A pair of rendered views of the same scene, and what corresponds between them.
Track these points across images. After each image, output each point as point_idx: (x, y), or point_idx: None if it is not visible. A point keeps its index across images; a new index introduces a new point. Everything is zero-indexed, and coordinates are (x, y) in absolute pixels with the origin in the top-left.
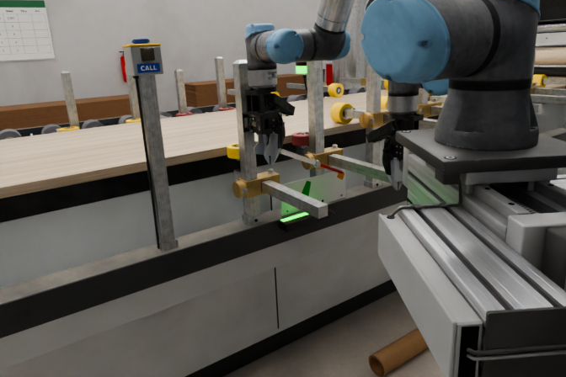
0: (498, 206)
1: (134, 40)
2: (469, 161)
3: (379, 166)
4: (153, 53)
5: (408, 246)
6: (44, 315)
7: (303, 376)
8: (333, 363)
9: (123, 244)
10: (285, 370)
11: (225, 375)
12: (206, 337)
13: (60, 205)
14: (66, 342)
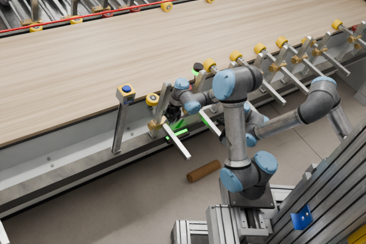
0: (241, 219)
1: (124, 90)
2: (238, 206)
3: (218, 129)
4: (132, 97)
5: (213, 226)
6: (68, 182)
7: (154, 176)
8: (169, 171)
9: (87, 135)
10: (146, 172)
11: (116, 171)
12: None
13: (65, 126)
14: (70, 184)
